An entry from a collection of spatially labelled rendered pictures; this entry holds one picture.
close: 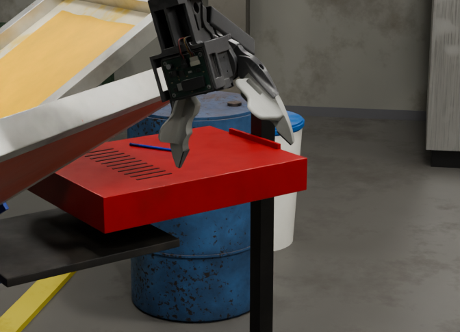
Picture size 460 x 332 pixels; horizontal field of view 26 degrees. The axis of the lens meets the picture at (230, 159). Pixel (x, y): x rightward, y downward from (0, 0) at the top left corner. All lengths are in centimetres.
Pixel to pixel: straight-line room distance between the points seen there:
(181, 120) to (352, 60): 694
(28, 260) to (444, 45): 458
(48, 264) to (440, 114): 461
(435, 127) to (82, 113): 561
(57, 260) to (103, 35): 54
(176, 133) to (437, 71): 550
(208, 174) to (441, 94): 429
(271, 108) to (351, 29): 695
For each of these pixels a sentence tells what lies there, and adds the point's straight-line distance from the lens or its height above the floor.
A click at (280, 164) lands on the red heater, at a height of 110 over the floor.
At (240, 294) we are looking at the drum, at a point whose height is 11.
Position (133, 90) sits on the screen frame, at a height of 154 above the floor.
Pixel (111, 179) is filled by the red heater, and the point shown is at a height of 111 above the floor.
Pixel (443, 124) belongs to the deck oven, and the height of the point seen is 30.
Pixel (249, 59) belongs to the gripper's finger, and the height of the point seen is 161.
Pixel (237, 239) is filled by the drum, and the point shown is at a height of 36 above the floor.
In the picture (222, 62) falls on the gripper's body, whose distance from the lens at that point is 110.
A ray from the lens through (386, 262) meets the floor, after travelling 504.
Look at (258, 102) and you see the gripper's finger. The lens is 110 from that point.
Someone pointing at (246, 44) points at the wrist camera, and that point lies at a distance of 120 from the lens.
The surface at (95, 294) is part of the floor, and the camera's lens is 465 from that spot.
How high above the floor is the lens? 179
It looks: 15 degrees down
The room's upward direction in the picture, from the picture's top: straight up
